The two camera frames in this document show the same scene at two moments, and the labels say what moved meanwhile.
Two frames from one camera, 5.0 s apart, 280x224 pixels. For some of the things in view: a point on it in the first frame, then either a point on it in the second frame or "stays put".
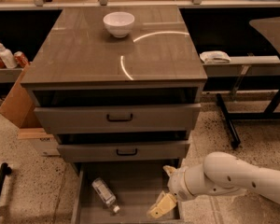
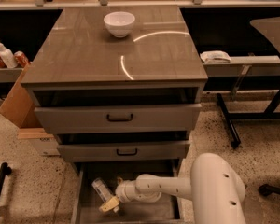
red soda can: x=21 y=59 stays put
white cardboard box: x=40 y=140 stays put
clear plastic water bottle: x=106 y=194 stays put
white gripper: x=176 y=183 → x=123 y=191
